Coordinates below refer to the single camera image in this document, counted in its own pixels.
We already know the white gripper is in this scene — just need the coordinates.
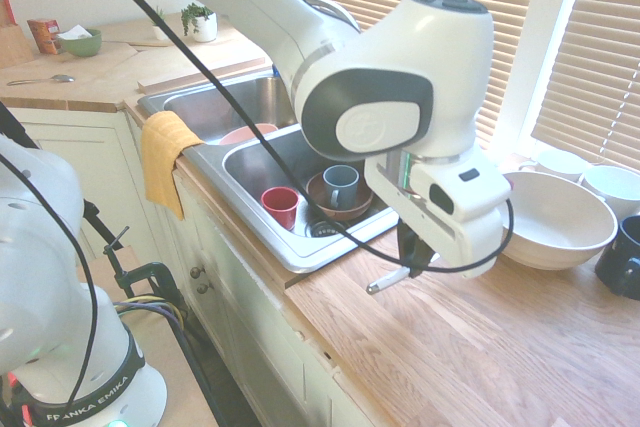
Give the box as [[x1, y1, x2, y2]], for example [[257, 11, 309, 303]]
[[364, 149, 513, 280]]

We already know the grey mug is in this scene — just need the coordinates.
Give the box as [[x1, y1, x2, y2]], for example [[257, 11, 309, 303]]
[[322, 164, 361, 211]]

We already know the yellow cloth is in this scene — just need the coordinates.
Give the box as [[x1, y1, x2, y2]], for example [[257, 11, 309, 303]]
[[140, 110, 205, 222]]

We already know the green bowl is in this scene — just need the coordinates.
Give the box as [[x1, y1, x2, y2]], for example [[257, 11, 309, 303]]
[[58, 28, 103, 58]]

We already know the metal spoon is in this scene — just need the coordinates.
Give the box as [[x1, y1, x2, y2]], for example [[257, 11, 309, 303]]
[[5, 74, 76, 88]]

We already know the metal sink drain strainer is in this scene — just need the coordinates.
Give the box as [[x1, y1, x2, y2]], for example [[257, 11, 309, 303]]
[[304, 219, 349, 239]]

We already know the small plant in pot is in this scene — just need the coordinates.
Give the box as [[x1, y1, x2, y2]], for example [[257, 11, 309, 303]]
[[149, 5, 174, 42]]

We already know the large white bowl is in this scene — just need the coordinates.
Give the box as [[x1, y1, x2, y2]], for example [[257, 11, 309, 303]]
[[499, 170, 620, 271]]

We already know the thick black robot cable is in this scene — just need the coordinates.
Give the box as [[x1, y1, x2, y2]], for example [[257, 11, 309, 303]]
[[74, 0, 516, 276]]

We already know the chrome curved faucet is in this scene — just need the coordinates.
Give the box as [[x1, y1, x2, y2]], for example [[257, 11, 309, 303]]
[[304, 0, 362, 34]]

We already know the red cup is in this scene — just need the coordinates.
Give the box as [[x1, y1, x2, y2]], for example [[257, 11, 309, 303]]
[[260, 186, 300, 231]]

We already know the black metal clamp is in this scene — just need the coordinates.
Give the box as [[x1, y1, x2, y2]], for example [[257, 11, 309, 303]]
[[102, 226, 189, 319]]

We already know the coloured wire bundle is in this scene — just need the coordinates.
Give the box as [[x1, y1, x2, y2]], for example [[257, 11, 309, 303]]
[[112, 294, 192, 329]]

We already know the dark blue mug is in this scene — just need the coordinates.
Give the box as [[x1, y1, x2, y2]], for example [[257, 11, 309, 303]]
[[594, 215, 640, 298]]

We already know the brown bowl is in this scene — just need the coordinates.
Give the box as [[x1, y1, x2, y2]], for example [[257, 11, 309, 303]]
[[305, 171, 374, 221]]

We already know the stainless steel double sink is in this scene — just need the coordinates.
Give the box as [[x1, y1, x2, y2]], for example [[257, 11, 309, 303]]
[[137, 74, 401, 276]]

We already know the cream kitchen cabinet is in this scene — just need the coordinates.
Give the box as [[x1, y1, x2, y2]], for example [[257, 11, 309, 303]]
[[0, 106, 386, 427]]

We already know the red box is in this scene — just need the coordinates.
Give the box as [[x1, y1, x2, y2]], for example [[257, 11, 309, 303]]
[[27, 18, 64, 56]]

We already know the silver metal fork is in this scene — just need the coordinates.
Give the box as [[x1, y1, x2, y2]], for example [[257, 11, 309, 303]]
[[366, 266, 414, 296]]

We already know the plant in white pot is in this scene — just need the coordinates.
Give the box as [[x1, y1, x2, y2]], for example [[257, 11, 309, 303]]
[[179, 2, 219, 44]]

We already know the pink bowl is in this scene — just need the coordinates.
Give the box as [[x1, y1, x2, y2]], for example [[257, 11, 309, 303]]
[[218, 122, 279, 147]]

